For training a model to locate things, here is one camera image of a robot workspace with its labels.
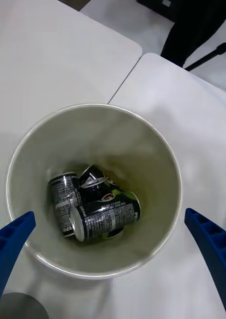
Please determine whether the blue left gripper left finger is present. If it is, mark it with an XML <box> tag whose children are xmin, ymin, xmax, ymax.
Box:
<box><xmin>0</xmin><ymin>211</ymin><xmax>36</xmax><ymax>315</ymax></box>

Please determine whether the black green drink can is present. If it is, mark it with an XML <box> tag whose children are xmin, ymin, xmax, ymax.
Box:
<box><xmin>79</xmin><ymin>164</ymin><xmax>117</xmax><ymax>203</ymax></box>
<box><xmin>69</xmin><ymin>191</ymin><xmax>142</xmax><ymax>242</ymax></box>
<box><xmin>48</xmin><ymin>171</ymin><xmax>83</xmax><ymax>239</ymax></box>

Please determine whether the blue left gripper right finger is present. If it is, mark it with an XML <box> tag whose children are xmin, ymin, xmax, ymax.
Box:
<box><xmin>184</xmin><ymin>208</ymin><xmax>226</xmax><ymax>319</ymax></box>

